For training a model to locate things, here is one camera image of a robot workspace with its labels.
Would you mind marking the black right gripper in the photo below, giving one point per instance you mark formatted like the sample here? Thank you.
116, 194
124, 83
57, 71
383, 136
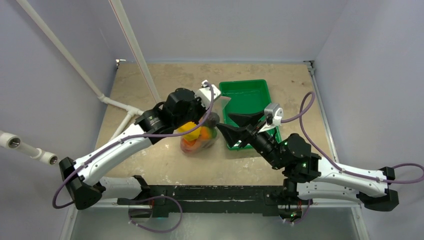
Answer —
249, 133

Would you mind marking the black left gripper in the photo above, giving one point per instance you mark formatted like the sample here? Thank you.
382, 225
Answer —
201, 107

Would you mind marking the orange green toy mango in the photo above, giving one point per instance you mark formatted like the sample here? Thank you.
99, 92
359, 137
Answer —
207, 134

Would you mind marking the clear pink zip top bag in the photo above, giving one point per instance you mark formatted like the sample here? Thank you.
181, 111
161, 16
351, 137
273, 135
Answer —
220, 104

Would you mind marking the orange toy pumpkin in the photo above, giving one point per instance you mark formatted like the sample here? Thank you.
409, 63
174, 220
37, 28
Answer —
190, 147

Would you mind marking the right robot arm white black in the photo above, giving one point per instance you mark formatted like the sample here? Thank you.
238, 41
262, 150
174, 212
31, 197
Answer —
309, 175

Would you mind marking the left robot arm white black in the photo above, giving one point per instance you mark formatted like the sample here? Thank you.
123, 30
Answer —
82, 177

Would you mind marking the green plastic tray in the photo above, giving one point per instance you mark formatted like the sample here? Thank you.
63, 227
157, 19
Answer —
247, 97

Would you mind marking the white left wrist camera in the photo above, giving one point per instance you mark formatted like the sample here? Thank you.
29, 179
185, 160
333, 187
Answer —
208, 93

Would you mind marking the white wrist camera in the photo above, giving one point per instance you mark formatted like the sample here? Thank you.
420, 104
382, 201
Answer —
273, 113
208, 93

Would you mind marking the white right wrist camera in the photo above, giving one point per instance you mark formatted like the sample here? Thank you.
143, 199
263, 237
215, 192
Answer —
273, 113

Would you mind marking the white pvc pipe frame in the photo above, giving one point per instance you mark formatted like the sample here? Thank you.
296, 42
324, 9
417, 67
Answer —
14, 142

